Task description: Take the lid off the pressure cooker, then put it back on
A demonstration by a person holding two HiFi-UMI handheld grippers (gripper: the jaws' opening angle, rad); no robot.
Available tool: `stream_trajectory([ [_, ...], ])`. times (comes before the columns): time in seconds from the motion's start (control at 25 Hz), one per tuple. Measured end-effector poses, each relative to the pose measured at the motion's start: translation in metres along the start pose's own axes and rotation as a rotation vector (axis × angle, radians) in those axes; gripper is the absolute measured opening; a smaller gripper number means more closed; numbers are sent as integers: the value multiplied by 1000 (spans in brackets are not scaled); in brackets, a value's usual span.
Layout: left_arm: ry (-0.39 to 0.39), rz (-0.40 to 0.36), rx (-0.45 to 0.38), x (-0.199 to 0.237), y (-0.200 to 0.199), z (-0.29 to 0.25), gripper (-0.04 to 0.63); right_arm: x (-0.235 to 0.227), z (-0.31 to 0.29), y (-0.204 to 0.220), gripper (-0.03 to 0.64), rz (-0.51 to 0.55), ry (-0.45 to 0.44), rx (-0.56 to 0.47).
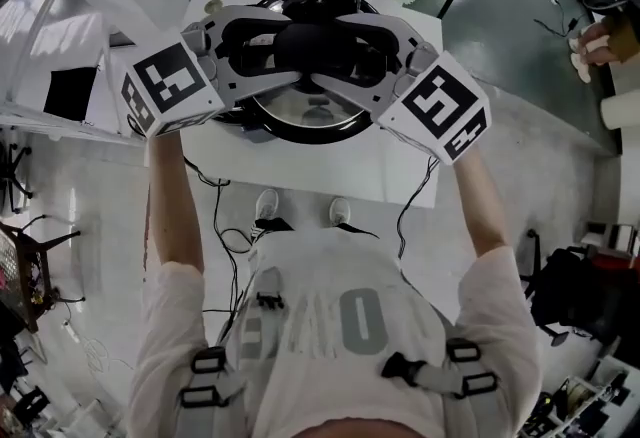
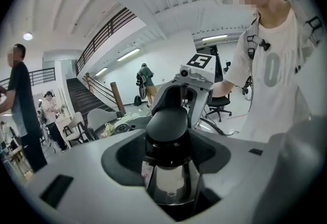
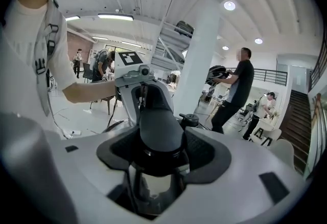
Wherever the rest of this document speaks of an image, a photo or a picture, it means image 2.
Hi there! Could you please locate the person's right forearm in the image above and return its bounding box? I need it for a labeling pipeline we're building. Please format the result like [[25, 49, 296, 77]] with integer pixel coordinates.
[[212, 80, 235, 99]]

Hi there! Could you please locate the grey shell chair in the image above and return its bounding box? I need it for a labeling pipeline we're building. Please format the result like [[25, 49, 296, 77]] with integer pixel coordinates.
[[86, 107, 119, 140]]

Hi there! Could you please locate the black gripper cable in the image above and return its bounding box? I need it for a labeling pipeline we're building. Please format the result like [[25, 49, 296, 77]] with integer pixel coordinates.
[[199, 118, 228, 137]]

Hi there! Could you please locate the grey strap harness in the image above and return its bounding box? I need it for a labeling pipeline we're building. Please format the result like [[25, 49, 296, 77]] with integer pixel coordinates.
[[246, 0, 323, 60]]

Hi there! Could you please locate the yellow flower bunch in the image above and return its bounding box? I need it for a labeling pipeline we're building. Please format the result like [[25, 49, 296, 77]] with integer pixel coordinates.
[[102, 120, 121, 138]]

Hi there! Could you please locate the black office chair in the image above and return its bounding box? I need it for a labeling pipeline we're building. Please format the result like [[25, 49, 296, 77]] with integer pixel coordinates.
[[204, 91, 233, 123]]

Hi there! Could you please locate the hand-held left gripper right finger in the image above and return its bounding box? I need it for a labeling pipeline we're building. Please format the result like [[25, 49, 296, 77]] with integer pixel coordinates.
[[190, 115, 327, 224]]

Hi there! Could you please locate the beige chair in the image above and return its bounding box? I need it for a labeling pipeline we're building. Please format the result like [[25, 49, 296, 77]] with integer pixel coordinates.
[[62, 111, 87, 146]]

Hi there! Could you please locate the dark staircase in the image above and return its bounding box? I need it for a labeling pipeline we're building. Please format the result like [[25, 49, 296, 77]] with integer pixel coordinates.
[[66, 72, 126, 117]]

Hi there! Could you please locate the dark balcony railing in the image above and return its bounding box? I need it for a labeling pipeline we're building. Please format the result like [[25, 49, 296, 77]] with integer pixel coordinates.
[[76, 7, 136, 68]]

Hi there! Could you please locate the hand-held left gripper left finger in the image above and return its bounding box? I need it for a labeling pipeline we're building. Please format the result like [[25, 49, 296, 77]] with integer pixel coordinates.
[[24, 128, 179, 224]]

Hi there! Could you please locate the person's white t-shirt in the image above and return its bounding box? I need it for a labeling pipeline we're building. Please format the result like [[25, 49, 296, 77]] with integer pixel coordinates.
[[224, 8, 316, 142]]

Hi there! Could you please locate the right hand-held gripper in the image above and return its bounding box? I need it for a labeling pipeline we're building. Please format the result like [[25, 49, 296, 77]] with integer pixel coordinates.
[[150, 53, 217, 129]]

